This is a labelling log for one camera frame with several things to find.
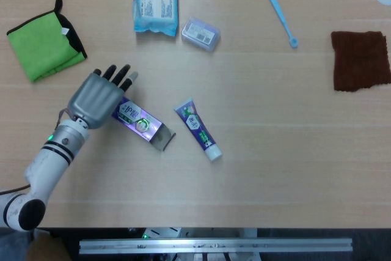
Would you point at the left grey five-finger robot hand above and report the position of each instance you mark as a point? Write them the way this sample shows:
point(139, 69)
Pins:
point(94, 100)

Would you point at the purple toothpaste box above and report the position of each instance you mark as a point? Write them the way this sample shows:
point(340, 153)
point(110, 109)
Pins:
point(140, 122)

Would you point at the white robot base chassis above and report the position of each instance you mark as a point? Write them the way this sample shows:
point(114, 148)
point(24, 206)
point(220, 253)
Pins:
point(159, 232)

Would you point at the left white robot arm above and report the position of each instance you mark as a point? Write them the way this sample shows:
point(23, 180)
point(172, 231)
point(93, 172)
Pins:
point(49, 166)

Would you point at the green cloth with black trim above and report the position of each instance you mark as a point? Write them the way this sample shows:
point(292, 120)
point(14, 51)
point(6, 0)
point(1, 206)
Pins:
point(42, 44)

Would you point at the purple toothpaste tube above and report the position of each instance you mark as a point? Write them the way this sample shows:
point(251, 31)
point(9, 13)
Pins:
point(195, 125)

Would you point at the clear purple plastic box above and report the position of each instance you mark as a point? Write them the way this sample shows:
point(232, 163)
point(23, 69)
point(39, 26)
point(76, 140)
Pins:
point(200, 33)

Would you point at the brown cloth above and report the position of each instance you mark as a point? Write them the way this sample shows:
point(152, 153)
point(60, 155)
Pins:
point(360, 59)

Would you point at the blue wet wipes pack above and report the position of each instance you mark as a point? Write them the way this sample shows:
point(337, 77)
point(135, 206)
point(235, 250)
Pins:
point(155, 1)

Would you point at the light blue toothbrush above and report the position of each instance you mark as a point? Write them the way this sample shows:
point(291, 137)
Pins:
point(280, 13)

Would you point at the aluminium rail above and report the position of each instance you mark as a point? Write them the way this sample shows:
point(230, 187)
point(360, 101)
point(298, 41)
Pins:
point(214, 245)

